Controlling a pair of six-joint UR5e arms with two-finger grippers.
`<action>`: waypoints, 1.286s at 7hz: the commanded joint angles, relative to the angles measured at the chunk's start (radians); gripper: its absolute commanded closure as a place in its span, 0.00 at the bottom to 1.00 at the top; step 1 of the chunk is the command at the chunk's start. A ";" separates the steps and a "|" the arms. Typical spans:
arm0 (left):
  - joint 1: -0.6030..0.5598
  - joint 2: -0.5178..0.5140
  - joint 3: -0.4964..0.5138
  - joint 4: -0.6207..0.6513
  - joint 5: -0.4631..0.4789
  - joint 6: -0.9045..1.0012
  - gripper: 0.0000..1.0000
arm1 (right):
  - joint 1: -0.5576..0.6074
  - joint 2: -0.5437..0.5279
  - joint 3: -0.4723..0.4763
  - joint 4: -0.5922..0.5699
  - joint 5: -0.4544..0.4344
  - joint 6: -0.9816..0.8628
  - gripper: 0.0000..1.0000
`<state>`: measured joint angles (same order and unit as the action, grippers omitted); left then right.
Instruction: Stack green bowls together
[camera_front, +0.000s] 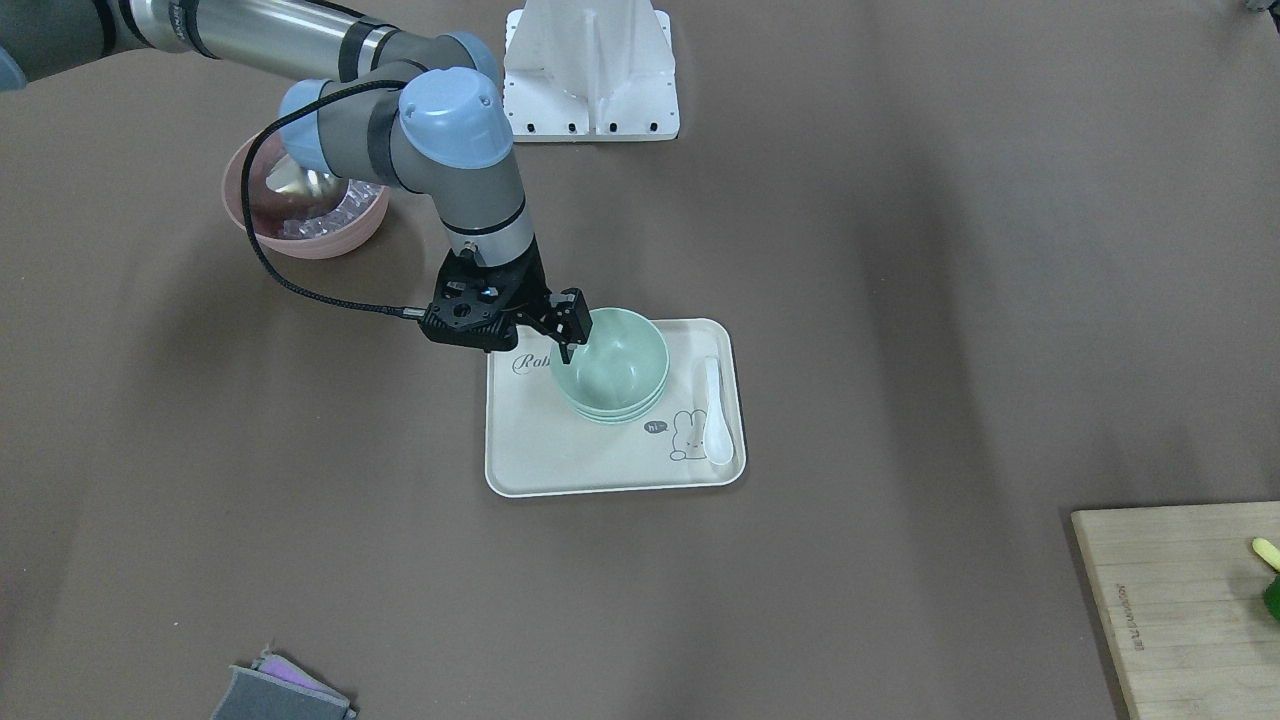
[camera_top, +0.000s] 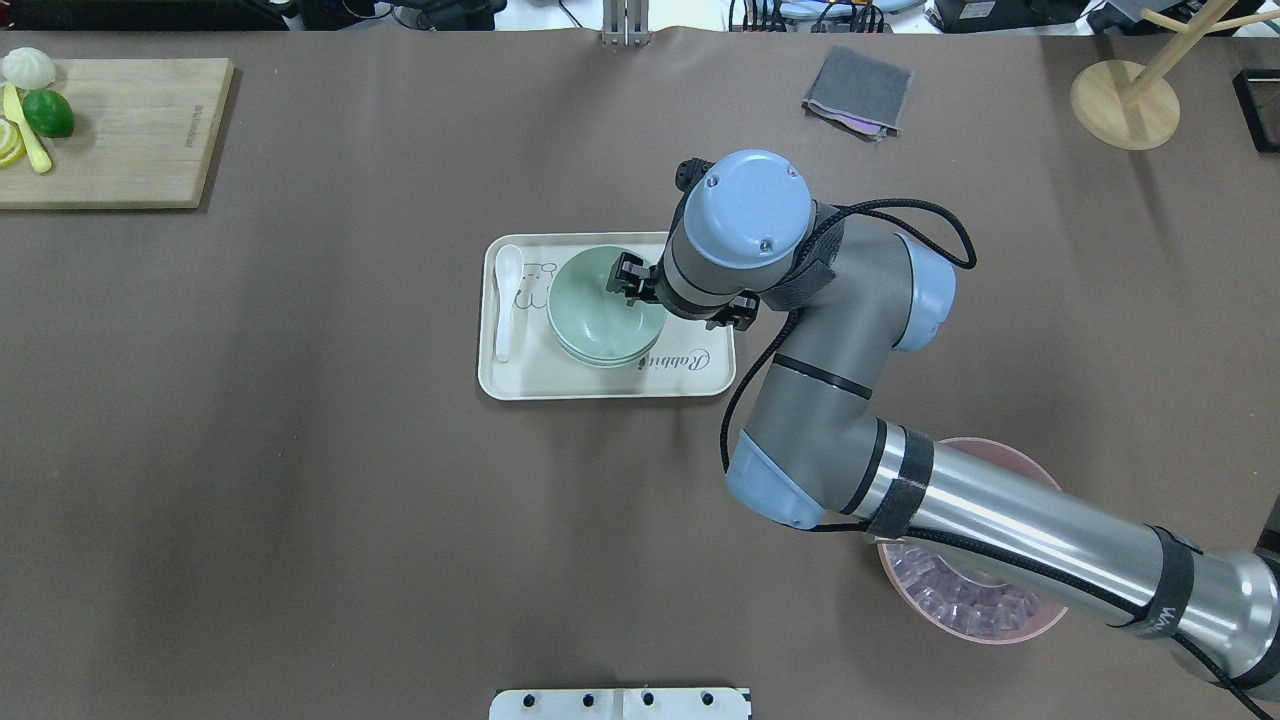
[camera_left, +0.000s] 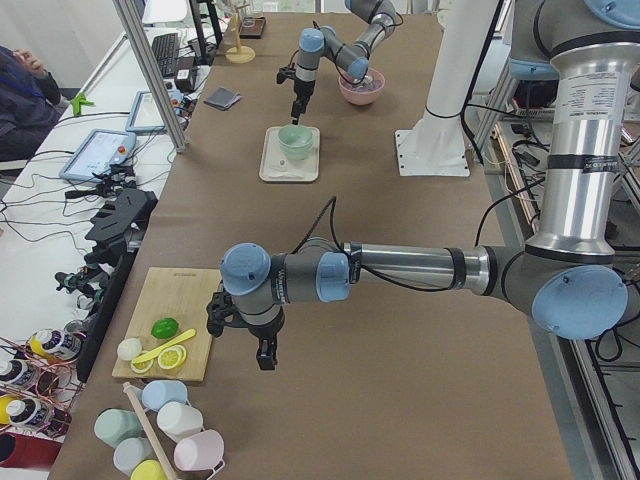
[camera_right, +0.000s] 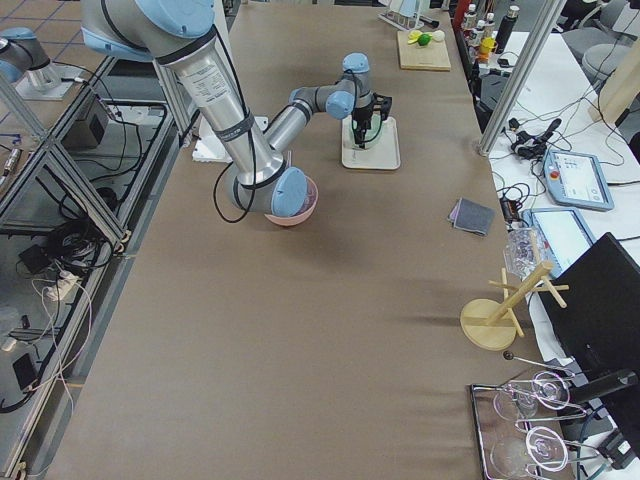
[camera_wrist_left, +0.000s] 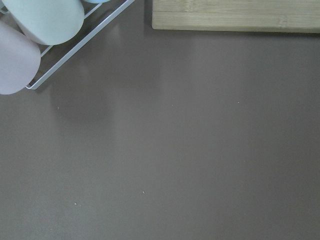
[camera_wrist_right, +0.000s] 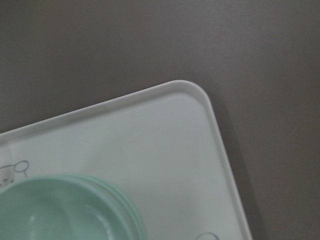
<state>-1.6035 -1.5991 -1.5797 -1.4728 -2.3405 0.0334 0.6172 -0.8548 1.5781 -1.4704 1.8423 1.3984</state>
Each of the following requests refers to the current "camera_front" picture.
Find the wooden cutting board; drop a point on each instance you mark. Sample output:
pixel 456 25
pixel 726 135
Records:
pixel 1181 598

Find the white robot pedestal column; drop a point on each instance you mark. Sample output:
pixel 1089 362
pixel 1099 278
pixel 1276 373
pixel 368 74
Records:
pixel 590 71

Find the beige rabbit serving tray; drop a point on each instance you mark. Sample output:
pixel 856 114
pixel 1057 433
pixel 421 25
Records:
pixel 536 445

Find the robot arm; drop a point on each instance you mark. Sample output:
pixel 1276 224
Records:
pixel 369 102

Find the yellow plastic knife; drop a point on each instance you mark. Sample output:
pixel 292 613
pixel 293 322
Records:
pixel 1267 551

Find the pink bowl with ice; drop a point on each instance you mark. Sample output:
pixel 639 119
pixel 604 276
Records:
pixel 351 224

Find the green bowl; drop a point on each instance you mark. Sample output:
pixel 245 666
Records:
pixel 614 417
pixel 658 392
pixel 625 359

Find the metal ice scoop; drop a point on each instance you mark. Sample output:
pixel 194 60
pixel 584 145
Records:
pixel 289 179

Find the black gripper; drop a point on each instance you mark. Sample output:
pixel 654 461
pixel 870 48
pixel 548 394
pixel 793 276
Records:
pixel 530 283

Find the folded grey cloth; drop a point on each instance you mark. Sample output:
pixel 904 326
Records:
pixel 275 687

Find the green lime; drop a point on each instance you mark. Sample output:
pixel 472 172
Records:
pixel 1271 598

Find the green bowl on tray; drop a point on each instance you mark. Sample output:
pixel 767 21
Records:
pixel 614 417

